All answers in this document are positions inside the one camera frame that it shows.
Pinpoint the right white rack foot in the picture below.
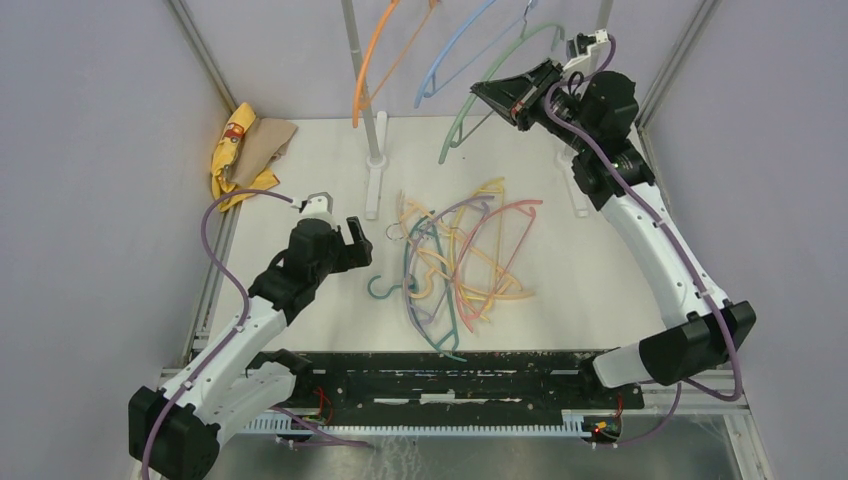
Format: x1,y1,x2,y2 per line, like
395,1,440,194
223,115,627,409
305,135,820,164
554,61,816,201
557,152,589,218

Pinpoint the light blue hanger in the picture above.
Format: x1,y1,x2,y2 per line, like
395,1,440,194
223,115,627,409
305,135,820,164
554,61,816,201
413,0,541,109

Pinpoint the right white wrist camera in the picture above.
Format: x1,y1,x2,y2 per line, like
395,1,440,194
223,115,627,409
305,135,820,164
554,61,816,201
565,29,609,69

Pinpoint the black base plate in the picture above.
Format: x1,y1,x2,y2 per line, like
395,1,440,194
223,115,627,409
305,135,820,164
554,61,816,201
279,350,645,427

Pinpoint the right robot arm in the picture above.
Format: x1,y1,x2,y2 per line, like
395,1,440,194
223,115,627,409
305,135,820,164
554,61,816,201
470,60,756,408

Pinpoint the sage green hanger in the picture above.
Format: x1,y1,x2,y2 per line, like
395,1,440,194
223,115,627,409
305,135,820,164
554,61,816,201
437,22,566,166

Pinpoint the pink red hanger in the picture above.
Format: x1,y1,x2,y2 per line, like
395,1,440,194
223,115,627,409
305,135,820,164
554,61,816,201
454,199,543,333

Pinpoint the white slotted cable duct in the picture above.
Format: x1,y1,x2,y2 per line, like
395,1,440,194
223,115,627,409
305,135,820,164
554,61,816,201
240,411,591,439

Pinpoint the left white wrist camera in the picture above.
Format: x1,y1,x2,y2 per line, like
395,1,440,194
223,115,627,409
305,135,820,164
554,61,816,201
291,192,335,224

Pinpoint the yellow hanger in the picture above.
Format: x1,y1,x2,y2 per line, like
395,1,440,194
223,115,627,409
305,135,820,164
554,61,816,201
447,177,542,331

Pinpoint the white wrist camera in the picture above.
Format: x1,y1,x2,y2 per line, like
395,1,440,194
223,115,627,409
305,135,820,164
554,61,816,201
291,192,335,224
565,29,609,69

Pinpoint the grey rack pole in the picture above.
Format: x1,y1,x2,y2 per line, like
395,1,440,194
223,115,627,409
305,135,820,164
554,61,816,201
341,0,382,168
563,0,616,160

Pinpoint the orange hanger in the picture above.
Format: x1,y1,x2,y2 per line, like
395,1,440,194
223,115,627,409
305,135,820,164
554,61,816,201
351,0,441,129

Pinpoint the beige cloth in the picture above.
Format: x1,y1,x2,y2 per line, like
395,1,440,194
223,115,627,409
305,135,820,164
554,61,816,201
228,118,298,189

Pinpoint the purple hanger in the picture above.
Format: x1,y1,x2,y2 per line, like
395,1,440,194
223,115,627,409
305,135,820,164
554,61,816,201
398,195,494,339

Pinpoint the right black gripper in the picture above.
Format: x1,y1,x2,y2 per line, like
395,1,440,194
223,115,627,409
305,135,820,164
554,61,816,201
475,57,598,154

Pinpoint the teal hanger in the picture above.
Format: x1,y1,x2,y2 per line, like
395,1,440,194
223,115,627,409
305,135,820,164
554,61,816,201
366,217,467,363

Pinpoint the white rack foot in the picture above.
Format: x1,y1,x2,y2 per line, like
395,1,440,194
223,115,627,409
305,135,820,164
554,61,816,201
364,111,389,220
557,152,589,218

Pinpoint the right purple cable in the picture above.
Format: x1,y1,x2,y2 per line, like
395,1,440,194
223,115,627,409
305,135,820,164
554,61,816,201
543,33,743,448

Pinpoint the left white rack foot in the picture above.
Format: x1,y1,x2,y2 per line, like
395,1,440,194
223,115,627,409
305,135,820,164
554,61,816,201
364,111,389,220

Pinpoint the right aluminium frame rail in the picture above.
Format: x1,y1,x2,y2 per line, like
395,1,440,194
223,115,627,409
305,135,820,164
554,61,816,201
634,0,750,480

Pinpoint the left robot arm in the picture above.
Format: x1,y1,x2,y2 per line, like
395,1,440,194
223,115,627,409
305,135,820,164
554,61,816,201
128,216,373,479

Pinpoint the yellow cloth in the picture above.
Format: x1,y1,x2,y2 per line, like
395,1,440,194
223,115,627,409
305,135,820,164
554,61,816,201
210,102,279,200

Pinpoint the right grey rack pole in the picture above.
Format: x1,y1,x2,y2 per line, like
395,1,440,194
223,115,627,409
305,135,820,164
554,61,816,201
563,0,616,160

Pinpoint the peach beige hanger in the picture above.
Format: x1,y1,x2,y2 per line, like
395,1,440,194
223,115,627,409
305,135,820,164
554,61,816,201
397,184,537,317

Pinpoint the left grey rack pole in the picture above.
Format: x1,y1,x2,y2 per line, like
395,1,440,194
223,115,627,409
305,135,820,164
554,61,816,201
341,0,382,168

